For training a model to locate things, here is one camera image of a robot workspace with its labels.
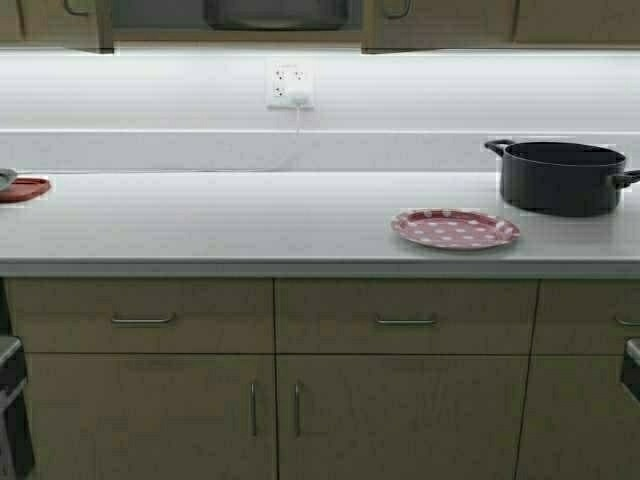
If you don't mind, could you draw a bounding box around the cabinet door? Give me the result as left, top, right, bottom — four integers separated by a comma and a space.
514, 0, 639, 46
20, 0, 114, 54
26, 353, 276, 479
277, 355, 528, 479
361, 0, 519, 54

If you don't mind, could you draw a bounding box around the large grey cooking pot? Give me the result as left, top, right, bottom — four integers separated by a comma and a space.
203, 0, 349, 31

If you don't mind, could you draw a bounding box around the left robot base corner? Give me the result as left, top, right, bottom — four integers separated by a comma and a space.
1, 335, 35, 479

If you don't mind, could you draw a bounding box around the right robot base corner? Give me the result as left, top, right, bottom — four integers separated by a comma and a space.
620, 338, 640, 401

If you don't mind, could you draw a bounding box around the small black cooking pot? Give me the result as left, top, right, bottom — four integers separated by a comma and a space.
484, 139, 639, 217

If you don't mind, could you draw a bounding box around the right lower drawer front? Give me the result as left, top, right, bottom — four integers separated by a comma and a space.
275, 279, 538, 355

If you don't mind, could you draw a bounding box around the pink polka dot plate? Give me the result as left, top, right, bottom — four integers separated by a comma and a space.
390, 208, 521, 251

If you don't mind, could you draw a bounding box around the red plastic lid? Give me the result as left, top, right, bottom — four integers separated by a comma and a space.
0, 177, 51, 204

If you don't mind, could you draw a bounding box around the grey metal bowl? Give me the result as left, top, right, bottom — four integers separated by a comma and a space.
0, 168, 18, 191

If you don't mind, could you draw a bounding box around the white charging cable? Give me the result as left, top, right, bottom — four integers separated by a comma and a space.
259, 104, 303, 173

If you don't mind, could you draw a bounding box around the white wall power outlet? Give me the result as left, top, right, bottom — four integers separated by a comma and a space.
265, 59, 315, 110

